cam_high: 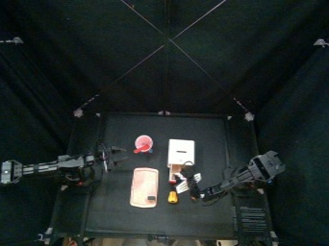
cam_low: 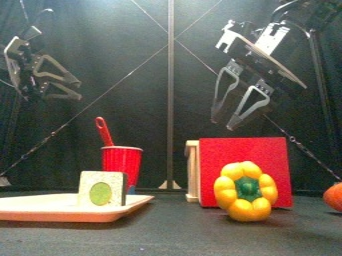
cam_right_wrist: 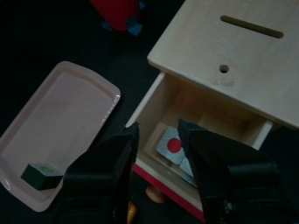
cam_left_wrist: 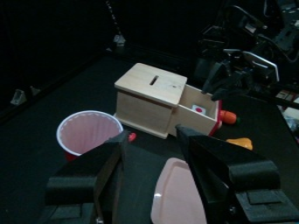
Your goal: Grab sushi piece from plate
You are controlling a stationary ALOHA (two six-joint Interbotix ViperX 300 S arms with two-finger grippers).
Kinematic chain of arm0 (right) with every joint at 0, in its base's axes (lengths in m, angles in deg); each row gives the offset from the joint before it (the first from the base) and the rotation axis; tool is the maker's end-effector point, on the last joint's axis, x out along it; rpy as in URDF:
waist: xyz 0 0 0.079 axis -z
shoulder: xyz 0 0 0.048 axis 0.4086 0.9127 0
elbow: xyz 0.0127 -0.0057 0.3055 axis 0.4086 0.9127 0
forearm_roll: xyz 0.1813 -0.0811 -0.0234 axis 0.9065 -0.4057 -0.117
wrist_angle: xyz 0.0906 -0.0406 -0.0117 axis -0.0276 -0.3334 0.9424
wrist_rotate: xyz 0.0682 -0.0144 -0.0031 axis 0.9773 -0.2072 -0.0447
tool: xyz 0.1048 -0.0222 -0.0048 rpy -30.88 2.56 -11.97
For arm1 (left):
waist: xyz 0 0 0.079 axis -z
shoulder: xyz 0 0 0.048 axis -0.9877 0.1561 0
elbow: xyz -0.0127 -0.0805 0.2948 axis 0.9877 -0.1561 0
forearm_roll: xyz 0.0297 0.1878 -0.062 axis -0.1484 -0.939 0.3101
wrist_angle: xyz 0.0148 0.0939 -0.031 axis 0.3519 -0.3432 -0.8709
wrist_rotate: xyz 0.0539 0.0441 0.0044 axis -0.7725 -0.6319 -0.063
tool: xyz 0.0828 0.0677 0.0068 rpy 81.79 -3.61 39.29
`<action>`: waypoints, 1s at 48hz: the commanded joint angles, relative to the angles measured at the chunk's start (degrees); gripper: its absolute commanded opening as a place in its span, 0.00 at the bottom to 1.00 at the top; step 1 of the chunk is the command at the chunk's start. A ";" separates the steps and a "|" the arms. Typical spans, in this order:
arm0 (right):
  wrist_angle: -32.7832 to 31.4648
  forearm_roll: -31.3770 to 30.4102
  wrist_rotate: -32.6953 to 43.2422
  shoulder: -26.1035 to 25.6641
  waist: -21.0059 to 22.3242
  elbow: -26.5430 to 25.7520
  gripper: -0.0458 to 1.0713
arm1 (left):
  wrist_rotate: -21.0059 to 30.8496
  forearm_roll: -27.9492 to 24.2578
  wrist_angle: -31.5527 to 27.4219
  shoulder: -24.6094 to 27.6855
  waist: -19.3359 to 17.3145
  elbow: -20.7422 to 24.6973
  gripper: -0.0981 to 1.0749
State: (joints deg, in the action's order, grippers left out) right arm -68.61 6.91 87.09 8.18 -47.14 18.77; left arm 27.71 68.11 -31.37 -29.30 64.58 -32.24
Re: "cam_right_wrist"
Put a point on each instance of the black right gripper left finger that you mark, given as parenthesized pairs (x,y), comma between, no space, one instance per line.
(97,172)

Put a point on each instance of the pink rectangular plastic tray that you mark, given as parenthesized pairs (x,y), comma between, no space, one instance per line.
(57,122)

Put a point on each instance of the light wooden box with slot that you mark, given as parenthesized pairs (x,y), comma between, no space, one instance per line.
(240,58)

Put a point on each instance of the green toy sushi piece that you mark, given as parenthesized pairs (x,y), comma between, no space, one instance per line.
(40,176)

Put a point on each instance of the wooden drawer with red front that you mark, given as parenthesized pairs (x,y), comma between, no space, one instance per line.
(171,122)

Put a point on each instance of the white card with red dot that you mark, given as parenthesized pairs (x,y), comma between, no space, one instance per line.
(171,145)

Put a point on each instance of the red and blue toy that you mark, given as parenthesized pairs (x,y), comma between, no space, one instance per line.
(118,13)

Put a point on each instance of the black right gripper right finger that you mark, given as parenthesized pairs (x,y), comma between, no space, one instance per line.
(229,175)

